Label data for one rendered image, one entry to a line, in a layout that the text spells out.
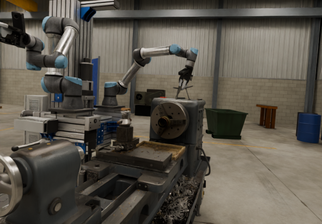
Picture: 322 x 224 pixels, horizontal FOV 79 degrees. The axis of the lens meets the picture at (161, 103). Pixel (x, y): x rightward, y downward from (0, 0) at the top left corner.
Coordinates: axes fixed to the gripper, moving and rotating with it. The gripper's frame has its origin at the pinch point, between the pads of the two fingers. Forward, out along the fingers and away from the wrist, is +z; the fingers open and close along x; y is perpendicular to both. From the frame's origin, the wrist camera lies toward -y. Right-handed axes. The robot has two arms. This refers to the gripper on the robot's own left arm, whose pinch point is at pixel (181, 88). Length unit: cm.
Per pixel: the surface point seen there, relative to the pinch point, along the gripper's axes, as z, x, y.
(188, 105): 12.6, -6.2, 9.9
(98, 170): 48, -14, -83
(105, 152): 44, -6, -74
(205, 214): 126, -41, 63
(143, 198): 46, -42, -83
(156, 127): 38.0, 6.8, -9.9
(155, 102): 20.2, 23.8, 2.3
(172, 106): 16.2, -1.1, -7.9
